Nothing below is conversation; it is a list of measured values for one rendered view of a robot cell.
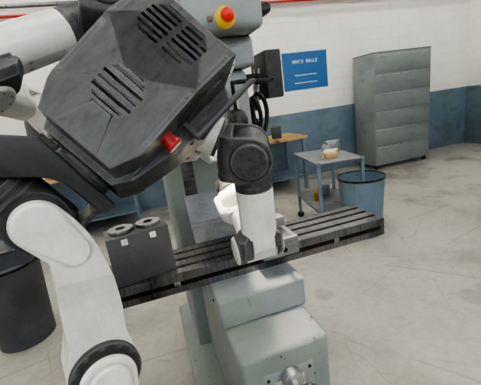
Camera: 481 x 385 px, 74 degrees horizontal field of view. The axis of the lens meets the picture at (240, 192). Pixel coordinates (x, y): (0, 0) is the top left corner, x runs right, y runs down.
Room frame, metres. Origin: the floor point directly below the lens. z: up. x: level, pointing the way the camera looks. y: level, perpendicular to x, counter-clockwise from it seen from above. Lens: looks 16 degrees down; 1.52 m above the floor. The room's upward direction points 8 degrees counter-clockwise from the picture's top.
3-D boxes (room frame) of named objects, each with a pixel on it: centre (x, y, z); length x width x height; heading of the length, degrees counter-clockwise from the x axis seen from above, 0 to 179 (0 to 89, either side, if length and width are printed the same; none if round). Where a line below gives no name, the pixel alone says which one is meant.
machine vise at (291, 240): (1.27, -0.08, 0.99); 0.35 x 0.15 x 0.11; 15
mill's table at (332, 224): (1.28, 0.00, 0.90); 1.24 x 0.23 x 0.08; 105
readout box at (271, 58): (1.65, -0.21, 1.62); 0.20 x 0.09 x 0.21; 15
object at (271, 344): (1.25, 0.03, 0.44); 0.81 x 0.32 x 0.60; 15
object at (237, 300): (1.27, 0.04, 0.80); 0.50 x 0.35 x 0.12; 15
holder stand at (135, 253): (1.13, 0.41, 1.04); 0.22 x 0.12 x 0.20; 114
